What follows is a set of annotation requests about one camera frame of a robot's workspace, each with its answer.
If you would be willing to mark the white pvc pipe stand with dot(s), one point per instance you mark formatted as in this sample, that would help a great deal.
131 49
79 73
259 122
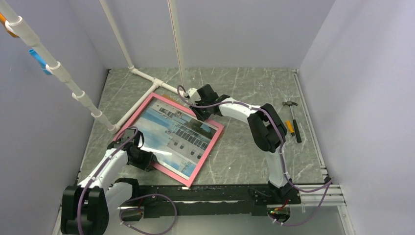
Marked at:
32 103

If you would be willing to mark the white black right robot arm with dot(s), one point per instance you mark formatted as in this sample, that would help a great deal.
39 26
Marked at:
267 129

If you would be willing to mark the building photo print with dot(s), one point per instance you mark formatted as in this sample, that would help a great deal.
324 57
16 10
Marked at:
175 136

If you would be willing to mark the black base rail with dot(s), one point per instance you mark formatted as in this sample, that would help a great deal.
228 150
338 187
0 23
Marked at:
253 199

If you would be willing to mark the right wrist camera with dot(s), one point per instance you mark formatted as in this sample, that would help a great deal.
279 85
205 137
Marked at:
193 95

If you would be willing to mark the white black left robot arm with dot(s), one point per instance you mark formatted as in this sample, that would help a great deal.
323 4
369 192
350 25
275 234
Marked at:
87 206

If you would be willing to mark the blue pipe peg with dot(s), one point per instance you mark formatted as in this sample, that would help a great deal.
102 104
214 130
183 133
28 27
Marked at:
40 60

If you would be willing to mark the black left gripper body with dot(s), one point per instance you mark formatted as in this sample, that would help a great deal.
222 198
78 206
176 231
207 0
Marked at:
143 159

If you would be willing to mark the black handled claw hammer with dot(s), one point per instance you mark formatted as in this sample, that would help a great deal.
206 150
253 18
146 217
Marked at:
291 104

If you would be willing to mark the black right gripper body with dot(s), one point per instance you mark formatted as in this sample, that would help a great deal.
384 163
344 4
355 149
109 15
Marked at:
203 113

